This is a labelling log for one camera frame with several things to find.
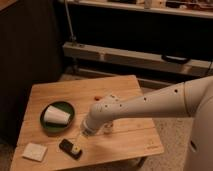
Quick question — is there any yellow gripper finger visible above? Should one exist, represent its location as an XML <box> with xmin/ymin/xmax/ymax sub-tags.
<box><xmin>73</xmin><ymin>144</ymin><xmax>80</xmax><ymax>151</ymax></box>

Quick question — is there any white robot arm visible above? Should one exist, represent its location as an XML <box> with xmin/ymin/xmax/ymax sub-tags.
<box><xmin>80</xmin><ymin>76</ymin><xmax>213</xmax><ymax>171</ymax></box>

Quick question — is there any white sponge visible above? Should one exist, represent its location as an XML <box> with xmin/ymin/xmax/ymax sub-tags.
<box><xmin>22</xmin><ymin>143</ymin><xmax>47</xmax><ymax>162</ymax></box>

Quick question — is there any wooden folding table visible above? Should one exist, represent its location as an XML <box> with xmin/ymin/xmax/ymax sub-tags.
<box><xmin>9</xmin><ymin>74</ymin><xmax>165</xmax><ymax>171</ymax></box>

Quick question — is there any green plate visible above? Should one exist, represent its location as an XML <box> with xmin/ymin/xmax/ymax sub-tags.
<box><xmin>40</xmin><ymin>101</ymin><xmax>75</xmax><ymax>134</ymax></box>

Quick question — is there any white paper cup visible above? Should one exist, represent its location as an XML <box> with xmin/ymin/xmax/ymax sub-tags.
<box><xmin>44</xmin><ymin>105</ymin><xmax>70</xmax><ymax>125</ymax></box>

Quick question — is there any grey baseboard heater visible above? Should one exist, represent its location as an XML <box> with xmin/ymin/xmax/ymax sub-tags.
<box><xmin>63</xmin><ymin>42</ymin><xmax>213</xmax><ymax>77</ymax></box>

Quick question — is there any metal pole stand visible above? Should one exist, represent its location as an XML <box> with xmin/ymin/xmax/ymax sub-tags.
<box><xmin>64</xmin><ymin>0</ymin><xmax>77</xmax><ymax>44</ymax></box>

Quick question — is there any white wall shelf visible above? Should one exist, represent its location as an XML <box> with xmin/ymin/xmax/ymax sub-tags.
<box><xmin>57</xmin><ymin>0</ymin><xmax>213</xmax><ymax>19</ymax></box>

